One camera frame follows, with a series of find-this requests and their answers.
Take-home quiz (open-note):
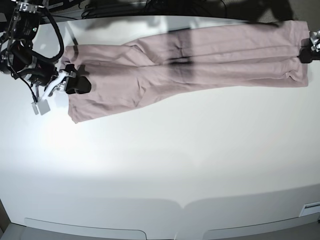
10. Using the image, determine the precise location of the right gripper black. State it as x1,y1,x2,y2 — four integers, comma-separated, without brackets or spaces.
14,53,92,95

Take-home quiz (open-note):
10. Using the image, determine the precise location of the mauve pink T-shirt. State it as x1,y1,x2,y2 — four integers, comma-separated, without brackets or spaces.
61,20,310,123

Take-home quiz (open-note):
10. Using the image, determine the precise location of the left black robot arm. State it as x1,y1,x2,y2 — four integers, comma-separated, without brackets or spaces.
298,30,320,64

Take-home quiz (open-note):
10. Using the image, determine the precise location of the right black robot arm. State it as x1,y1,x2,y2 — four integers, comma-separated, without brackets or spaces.
0,0,92,95

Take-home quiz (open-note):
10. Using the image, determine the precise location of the black cable bundle background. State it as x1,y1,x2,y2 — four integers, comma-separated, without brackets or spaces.
78,0,105,19

